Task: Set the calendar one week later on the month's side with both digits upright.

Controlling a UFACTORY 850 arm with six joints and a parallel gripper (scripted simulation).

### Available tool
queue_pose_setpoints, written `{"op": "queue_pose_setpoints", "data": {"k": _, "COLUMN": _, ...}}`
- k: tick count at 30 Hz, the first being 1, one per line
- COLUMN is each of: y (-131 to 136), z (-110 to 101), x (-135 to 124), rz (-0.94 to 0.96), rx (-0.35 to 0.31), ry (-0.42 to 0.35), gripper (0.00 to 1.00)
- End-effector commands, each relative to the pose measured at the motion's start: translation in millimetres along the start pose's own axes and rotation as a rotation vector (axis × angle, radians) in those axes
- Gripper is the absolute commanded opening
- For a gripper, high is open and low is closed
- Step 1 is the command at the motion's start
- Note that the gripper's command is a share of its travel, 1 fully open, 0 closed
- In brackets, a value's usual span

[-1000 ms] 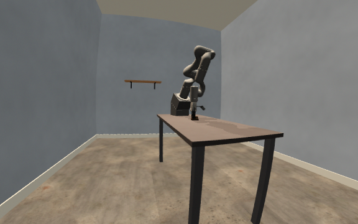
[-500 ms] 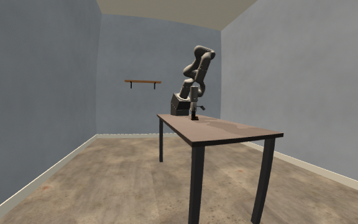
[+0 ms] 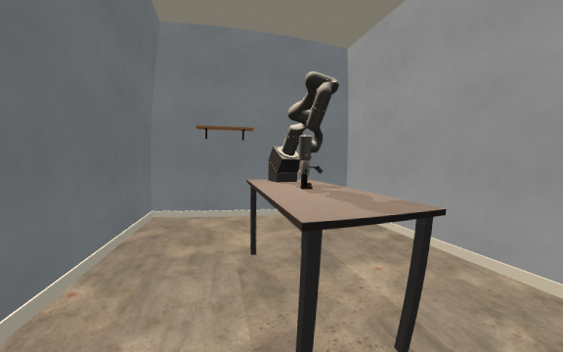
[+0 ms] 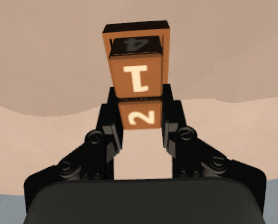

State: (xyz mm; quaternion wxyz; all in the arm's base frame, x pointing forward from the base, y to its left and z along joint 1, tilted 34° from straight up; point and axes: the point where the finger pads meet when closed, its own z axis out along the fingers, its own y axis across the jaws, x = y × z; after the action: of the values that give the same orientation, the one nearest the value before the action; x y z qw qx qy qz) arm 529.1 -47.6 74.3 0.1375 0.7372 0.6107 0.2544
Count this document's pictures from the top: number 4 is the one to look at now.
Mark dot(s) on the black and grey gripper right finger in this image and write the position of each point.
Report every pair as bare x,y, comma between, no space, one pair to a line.
189,152

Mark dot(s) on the brown wooden tray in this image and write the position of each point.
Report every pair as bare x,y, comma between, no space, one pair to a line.
138,29

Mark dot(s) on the orange number cube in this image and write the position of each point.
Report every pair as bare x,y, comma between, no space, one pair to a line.
136,65
141,112

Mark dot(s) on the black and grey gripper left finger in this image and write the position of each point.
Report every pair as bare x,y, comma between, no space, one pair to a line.
100,144

